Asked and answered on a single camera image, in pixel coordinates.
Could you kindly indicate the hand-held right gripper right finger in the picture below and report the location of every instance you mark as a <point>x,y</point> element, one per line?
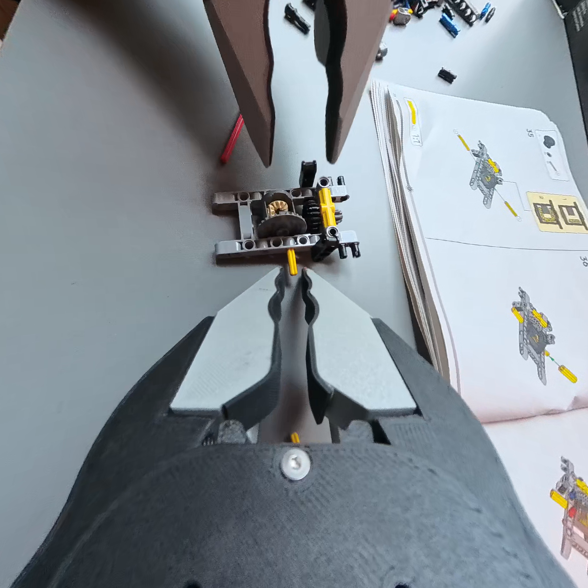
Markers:
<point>353,363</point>

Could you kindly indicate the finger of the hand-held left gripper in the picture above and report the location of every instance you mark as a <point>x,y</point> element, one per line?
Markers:
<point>243,55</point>
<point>358,55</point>

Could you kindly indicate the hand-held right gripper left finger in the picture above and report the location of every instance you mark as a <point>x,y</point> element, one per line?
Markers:
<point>225,363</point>

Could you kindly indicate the grey lego frame assembly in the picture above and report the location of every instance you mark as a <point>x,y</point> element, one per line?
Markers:
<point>229,246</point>

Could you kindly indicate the grey lego differential housing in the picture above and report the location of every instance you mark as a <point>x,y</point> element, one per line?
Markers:
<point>280,225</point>

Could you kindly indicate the tan lego bevel gear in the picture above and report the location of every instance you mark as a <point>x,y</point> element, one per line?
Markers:
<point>278,207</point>

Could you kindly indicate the long black lego connector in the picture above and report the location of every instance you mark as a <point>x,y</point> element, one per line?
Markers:
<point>296,17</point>

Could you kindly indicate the red lego axle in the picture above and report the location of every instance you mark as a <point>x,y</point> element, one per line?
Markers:
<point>232,140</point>

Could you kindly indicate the small black lego piece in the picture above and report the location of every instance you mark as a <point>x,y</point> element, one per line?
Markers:
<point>446,75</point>

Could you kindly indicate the pile of loose lego pieces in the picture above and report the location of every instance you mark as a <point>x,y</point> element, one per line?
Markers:
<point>450,13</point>

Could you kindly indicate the lego instruction booklet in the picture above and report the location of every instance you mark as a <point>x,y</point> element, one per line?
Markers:
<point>482,275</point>

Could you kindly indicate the black lego set box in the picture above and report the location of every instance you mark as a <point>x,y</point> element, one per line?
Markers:
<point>576,55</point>

